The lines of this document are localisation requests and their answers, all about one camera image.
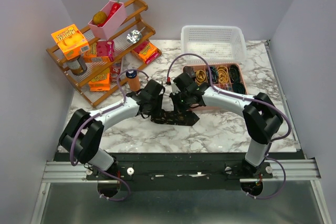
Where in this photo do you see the black gold floral tie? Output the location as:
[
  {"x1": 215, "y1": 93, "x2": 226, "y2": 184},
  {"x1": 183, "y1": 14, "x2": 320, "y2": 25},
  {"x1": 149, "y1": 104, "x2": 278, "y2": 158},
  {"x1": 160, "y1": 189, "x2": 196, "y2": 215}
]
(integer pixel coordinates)
[{"x1": 151, "y1": 109, "x2": 200, "y2": 126}]

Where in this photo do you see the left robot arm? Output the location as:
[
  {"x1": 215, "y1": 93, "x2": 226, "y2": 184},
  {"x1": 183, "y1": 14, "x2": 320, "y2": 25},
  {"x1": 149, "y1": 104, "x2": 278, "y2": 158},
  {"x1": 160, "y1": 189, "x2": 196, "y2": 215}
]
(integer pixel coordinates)
[{"x1": 59, "y1": 80, "x2": 165, "y2": 179}]

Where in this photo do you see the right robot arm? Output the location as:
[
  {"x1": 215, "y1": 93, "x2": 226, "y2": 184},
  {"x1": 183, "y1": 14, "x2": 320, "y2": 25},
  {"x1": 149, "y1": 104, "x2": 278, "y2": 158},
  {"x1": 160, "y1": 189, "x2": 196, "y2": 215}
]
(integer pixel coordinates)
[{"x1": 171, "y1": 73, "x2": 283, "y2": 178}]

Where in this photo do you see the yellow rolled tie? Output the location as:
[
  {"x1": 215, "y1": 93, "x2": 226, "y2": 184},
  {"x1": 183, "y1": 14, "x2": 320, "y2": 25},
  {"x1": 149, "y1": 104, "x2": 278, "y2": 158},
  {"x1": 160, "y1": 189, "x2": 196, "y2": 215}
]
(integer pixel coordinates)
[
  {"x1": 217, "y1": 66, "x2": 229, "y2": 84},
  {"x1": 195, "y1": 69, "x2": 207, "y2": 85}
]

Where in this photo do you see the orange pump bottle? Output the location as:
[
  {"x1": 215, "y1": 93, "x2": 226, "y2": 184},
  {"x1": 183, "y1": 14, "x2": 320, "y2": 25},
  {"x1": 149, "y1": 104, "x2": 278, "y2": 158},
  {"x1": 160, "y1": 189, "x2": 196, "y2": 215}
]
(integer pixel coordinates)
[{"x1": 125, "y1": 70, "x2": 141, "y2": 92}]

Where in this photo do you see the brown blue rolled tie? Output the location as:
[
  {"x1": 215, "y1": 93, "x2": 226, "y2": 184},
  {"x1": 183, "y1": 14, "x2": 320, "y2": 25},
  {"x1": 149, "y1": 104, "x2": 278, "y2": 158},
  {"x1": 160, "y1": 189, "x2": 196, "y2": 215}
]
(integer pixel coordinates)
[{"x1": 183, "y1": 66, "x2": 196, "y2": 79}]

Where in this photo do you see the dark blue rolled tie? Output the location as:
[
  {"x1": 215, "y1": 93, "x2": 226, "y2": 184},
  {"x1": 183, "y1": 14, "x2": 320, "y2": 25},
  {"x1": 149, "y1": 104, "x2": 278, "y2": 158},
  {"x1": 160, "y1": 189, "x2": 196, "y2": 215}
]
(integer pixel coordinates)
[{"x1": 206, "y1": 66, "x2": 219, "y2": 84}]

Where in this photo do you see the colourful patterned rolled tie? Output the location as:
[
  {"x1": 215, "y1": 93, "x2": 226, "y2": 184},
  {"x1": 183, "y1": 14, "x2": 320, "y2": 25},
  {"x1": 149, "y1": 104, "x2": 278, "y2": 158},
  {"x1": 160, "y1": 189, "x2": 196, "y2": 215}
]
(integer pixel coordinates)
[{"x1": 220, "y1": 83, "x2": 233, "y2": 92}]

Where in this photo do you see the pink divided organizer box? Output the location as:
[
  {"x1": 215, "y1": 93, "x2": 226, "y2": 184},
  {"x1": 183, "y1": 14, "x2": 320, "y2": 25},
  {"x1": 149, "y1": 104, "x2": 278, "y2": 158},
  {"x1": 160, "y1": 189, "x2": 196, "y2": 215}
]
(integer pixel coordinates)
[{"x1": 178, "y1": 63, "x2": 247, "y2": 111}]

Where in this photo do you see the red small carton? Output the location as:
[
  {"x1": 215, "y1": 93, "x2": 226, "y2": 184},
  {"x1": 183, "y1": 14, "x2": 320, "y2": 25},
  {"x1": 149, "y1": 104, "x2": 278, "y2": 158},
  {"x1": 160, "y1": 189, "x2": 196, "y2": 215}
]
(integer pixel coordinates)
[{"x1": 110, "y1": 59, "x2": 123, "y2": 82}]

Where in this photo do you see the orange pink box right shelf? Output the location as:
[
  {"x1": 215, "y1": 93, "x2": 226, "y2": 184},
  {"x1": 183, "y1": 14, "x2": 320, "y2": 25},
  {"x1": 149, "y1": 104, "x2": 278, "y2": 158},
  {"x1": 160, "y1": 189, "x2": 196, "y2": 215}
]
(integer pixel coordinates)
[{"x1": 131, "y1": 40, "x2": 161, "y2": 65}]

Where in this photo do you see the dark teal rolled tie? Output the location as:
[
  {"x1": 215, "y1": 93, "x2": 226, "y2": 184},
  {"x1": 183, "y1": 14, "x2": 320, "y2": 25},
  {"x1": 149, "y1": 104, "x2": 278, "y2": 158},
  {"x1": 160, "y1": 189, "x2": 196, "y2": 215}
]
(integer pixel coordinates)
[{"x1": 232, "y1": 82, "x2": 246, "y2": 94}]

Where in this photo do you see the black gold rolled tie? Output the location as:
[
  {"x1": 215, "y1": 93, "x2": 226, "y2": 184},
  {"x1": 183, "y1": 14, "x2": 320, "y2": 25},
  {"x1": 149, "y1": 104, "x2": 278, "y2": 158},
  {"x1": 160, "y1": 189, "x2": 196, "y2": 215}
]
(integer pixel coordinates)
[{"x1": 228, "y1": 65, "x2": 240, "y2": 83}]

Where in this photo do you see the orange box bottom shelf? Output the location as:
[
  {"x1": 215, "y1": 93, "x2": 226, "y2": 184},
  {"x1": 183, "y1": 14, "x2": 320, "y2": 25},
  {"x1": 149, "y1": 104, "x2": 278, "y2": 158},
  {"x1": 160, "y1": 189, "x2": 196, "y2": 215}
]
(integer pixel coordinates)
[{"x1": 89, "y1": 68, "x2": 110, "y2": 92}]

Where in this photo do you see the white perforated plastic basket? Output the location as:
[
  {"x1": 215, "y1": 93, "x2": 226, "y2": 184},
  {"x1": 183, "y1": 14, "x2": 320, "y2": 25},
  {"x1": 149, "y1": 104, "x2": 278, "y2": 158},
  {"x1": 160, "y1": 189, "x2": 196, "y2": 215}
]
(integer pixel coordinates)
[{"x1": 181, "y1": 25, "x2": 247, "y2": 65}]

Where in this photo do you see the silver metal scoop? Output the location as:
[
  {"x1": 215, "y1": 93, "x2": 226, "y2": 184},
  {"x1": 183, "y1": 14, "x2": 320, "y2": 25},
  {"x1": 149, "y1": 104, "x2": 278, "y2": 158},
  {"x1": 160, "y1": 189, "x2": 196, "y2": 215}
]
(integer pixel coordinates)
[{"x1": 126, "y1": 27, "x2": 146, "y2": 44}]

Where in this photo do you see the wooden tiered shelf rack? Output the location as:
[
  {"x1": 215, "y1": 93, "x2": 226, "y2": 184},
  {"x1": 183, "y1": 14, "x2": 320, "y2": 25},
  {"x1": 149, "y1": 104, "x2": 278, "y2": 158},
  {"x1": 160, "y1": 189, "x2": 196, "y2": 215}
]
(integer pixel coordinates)
[{"x1": 46, "y1": 0, "x2": 161, "y2": 108}]

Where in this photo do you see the pink orange sponge box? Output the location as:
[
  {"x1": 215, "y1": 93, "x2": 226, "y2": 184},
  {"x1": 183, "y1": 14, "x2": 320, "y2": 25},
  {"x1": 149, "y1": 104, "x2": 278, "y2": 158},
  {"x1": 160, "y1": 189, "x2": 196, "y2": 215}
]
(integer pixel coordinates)
[{"x1": 83, "y1": 40, "x2": 114, "y2": 63}]

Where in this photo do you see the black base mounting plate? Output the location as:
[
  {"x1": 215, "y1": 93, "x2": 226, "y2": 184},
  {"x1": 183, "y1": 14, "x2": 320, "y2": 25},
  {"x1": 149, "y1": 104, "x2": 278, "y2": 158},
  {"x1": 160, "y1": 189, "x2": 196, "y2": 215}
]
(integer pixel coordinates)
[{"x1": 54, "y1": 152, "x2": 274, "y2": 192}]

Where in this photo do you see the dark glass jar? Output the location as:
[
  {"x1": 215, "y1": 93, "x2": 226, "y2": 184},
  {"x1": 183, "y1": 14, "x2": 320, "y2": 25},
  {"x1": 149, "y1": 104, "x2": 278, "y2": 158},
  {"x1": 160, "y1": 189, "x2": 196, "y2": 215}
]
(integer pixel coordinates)
[{"x1": 66, "y1": 55, "x2": 87, "y2": 76}]

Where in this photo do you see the pink rectangular bin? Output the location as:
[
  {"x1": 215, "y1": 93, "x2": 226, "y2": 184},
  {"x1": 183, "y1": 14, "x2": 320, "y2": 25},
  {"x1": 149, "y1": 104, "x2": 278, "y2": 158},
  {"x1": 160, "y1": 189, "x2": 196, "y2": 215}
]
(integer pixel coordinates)
[{"x1": 88, "y1": 0, "x2": 127, "y2": 40}]

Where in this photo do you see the brown round fruit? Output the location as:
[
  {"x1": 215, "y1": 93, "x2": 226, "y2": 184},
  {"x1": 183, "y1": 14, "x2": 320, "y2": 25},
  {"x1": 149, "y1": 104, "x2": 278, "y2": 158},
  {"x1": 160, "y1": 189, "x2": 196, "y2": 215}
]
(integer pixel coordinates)
[{"x1": 92, "y1": 11, "x2": 107, "y2": 26}]

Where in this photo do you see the orange Scrub Daddy box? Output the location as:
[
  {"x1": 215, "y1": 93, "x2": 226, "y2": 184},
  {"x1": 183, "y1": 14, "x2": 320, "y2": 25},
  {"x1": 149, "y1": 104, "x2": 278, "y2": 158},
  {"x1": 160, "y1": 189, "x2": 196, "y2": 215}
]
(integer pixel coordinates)
[{"x1": 51, "y1": 24, "x2": 90, "y2": 60}]

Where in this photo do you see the red chili pepper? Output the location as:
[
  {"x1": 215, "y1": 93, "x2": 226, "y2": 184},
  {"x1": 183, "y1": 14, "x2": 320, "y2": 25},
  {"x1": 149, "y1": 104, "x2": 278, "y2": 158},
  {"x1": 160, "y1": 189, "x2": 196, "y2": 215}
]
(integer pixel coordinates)
[{"x1": 97, "y1": 0, "x2": 121, "y2": 27}]

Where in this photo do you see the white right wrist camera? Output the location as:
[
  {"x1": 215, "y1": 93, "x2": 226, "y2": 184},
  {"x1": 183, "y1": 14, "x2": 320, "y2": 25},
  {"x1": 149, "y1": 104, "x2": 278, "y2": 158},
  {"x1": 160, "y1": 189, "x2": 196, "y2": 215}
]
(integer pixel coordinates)
[{"x1": 171, "y1": 81, "x2": 180, "y2": 95}]

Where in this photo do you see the aluminium rail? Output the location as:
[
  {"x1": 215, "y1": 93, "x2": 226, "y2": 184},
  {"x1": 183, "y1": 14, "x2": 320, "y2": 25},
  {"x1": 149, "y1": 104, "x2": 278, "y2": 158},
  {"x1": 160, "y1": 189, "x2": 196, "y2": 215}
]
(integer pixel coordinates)
[{"x1": 42, "y1": 159, "x2": 321, "y2": 183}]

